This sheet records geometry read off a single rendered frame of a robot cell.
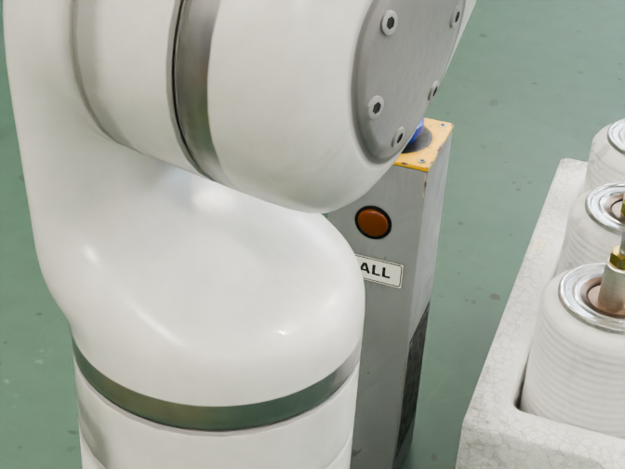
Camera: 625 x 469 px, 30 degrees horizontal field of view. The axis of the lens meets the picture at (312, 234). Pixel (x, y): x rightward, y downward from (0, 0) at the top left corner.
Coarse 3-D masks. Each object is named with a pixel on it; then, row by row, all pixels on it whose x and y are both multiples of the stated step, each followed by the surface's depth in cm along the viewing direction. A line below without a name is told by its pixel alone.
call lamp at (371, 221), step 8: (360, 216) 82; (368, 216) 82; (376, 216) 81; (384, 216) 81; (360, 224) 82; (368, 224) 82; (376, 224) 82; (384, 224) 81; (368, 232) 82; (376, 232) 82; (384, 232) 82
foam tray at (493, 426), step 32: (576, 160) 108; (576, 192) 103; (544, 224) 98; (544, 256) 94; (512, 288) 91; (512, 320) 87; (512, 352) 84; (480, 384) 81; (512, 384) 81; (480, 416) 78; (512, 416) 78; (480, 448) 78; (512, 448) 77; (544, 448) 76; (576, 448) 76; (608, 448) 76
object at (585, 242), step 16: (576, 208) 87; (576, 224) 86; (592, 224) 85; (576, 240) 87; (592, 240) 85; (608, 240) 84; (560, 256) 90; (576, 256) 87; (592, 256) 85; (608, 256) 84; (560, 272) 90
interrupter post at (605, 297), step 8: (608, 264) 76; (608, 272) 76; (616, 272) 75; (624, 272) 75; (608, 280) 76; (616, 280) 76; (624, 280) 75; (600, 288) 77; (608, 288) 76; (616, 288) 76; (624, 288) 76; (600, 296) 77; (608, 296) 76; (616, 296) 76; (624, 296) 76; (608, 304) 77; (616, 304) 76; (624, 304) 76
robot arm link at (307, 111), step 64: (192, 0) 26; (256, 0) 26; (320, 0) 26; (384, 0) 27; (448, 0) 29; (192, 64) 26; (256, 64) 26; (320, 64) 26; (384, 64) 27; (448, 64) 32; (192, 128) 28; (256, 128) 26; (320, 128) 27; (384, 128) 28; (256, 192) 29; (320, 192) 28
